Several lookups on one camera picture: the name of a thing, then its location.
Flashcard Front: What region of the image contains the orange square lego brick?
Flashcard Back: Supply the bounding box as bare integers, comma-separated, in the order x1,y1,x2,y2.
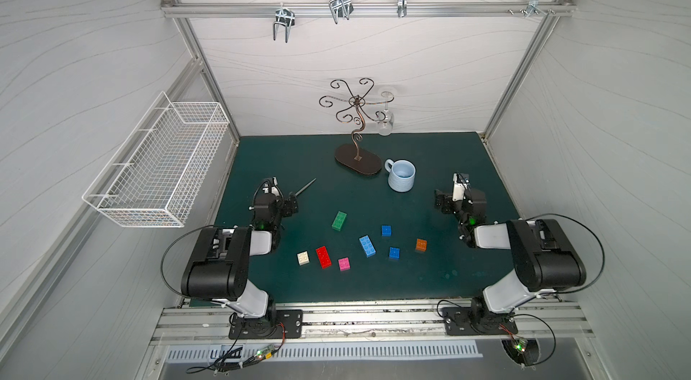
416,239,428,252

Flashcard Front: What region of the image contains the red lego brick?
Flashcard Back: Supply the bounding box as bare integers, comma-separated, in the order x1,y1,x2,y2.
316,246,332,268

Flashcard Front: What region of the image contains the blue square lego brick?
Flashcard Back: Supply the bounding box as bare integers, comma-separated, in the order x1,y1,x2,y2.
381,225,392,237
389,247,401,261

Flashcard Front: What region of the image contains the pink square lego brick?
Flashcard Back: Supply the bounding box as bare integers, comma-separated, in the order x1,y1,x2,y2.
338,258,350,271

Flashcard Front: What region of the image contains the light blue long lego brick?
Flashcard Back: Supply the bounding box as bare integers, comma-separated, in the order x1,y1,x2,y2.
359,235,376,258

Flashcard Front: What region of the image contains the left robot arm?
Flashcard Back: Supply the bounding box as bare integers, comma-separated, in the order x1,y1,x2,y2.
180,178,299,322

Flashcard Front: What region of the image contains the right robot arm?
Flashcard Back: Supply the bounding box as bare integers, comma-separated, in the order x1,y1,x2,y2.
434,173,587,319

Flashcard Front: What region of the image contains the cream square lego brick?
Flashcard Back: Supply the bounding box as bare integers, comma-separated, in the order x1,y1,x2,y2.
297,252,310,266

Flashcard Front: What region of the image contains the green lego brick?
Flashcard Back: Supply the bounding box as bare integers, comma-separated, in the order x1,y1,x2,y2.
331,211,347,232

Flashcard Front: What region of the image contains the silver fork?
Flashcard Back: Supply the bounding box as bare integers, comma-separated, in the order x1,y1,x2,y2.
294,178,316,197

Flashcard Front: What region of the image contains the light blue mug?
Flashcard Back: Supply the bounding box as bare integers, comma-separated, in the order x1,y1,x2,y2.
384,160,417,193

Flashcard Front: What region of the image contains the bronze scroll cup stand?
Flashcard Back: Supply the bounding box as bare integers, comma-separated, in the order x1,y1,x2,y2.
319,78,383,177

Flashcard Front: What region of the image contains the clear wine glass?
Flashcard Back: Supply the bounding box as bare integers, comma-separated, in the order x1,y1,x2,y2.
375,90,394,136

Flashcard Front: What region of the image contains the metal double hook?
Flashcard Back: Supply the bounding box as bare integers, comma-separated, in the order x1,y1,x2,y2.
273,7,296,43
329,0,354,25

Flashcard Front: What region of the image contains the metal single hook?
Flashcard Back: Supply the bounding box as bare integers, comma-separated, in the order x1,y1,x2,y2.
397,0,408,18

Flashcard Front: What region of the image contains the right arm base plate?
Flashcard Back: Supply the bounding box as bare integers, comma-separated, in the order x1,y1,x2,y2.
440,306,518,337

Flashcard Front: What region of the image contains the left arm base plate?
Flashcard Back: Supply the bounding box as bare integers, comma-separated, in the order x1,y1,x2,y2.
228,309,303,340

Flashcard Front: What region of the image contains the white wire basket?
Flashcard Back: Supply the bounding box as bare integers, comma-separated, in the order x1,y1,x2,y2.
82,92,230,228

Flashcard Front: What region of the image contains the aluminium front rail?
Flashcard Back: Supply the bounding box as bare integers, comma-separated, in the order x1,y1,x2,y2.
150,298,595,345

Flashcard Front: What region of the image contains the white vented cable duct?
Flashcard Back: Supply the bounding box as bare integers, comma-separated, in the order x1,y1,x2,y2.
166,340,483,365

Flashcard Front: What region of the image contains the metal bracket hook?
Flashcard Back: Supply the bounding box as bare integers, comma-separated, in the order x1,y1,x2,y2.
507,0,556,18

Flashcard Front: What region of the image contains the aluminium cross rail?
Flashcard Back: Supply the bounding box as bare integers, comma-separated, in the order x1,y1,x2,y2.
161,0,577,19

